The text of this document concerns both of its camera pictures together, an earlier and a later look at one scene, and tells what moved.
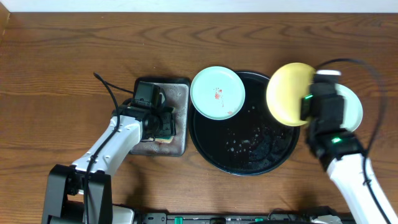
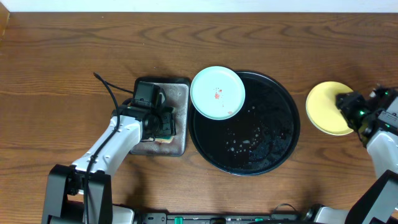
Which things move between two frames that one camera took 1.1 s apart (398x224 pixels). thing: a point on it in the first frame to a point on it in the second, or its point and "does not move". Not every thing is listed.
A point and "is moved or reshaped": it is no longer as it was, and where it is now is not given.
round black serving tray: (252, 142) does not move
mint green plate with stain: (217, 93) does not move
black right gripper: (340, 109) to (347, 103)
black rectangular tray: (176, 91) does not move
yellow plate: (287, 84) is moved or reshaped
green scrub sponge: (166, 139) does not move
